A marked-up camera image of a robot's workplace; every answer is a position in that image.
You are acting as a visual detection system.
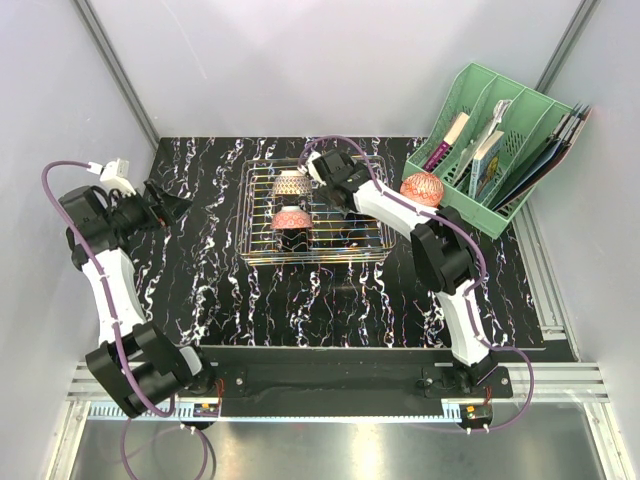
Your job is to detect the metal wire dish rack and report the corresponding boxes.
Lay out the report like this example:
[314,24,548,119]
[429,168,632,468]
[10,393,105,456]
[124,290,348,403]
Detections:
[235,158,397,266]

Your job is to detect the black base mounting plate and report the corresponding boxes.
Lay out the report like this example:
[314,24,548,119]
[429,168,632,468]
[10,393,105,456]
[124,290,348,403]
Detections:
[203,346,513,422]

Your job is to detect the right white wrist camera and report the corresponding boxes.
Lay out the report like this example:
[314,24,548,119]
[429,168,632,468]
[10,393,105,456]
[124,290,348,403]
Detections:
[305,152,324,185]

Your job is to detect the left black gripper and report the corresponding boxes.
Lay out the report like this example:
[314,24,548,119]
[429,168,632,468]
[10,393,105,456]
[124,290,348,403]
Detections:
[105,179,192,236]

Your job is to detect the blue yellow cover book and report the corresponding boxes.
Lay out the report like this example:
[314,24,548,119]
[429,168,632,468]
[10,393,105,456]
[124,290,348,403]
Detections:
[468,130,504,203]

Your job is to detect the pink floral pattern bowl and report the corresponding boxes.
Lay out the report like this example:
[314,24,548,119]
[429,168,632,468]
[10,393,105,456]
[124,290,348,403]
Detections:
[271,206,313,230]

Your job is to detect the purple spine book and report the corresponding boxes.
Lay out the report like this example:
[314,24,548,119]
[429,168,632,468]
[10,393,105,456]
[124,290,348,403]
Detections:
[423,112,470,172]

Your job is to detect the dark folders stack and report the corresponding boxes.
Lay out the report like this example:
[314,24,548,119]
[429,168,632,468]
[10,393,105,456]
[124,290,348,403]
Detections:
[488,104,591,212]

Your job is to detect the white crumpled paper item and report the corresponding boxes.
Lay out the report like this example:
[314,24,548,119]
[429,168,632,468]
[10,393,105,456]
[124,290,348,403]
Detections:
[483,99,512,139]

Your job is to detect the black marble pattern mat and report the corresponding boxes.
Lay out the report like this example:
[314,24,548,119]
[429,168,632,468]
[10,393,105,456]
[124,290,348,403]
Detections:
[99,135,549,350]

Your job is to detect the red patterned ceramic bowl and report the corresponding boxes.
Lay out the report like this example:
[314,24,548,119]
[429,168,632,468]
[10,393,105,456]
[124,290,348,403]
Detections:
[272,170,312,196]

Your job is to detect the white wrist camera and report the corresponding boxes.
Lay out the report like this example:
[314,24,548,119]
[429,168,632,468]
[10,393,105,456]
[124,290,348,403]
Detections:
[305,152,324,185]
[87,158,137,196]

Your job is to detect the green plastic file organizer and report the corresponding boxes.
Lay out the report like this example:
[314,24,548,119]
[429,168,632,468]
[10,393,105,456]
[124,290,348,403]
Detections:
[403,63,590,239]

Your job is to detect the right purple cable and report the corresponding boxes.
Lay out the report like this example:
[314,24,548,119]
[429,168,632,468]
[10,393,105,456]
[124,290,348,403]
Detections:
[298,135,534,431]

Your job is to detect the purple cable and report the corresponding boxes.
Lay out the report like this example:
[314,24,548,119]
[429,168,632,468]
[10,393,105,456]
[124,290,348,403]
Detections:
[39,159,219,475]
[298,135,534,431]

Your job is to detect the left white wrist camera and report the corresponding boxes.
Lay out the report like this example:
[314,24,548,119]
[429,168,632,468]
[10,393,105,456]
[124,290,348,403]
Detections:
[87,158,137,196]

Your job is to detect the blue zigzag pattern bowl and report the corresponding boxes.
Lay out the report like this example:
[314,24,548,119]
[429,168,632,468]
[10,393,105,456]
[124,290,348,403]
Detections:
[400,172,445,207]

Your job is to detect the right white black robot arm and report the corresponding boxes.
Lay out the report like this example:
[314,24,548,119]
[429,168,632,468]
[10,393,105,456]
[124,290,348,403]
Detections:
[300,150,497,397]

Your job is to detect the aluminium rail frame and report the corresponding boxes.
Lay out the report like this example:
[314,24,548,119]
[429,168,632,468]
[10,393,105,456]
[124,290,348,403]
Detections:
[67,362,611,406]

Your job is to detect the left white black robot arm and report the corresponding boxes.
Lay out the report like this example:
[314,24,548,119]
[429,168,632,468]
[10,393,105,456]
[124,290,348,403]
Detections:
[58,181,216,418]

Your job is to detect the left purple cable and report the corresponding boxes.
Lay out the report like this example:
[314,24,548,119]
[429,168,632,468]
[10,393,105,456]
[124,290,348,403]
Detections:
[39,159,219,475]

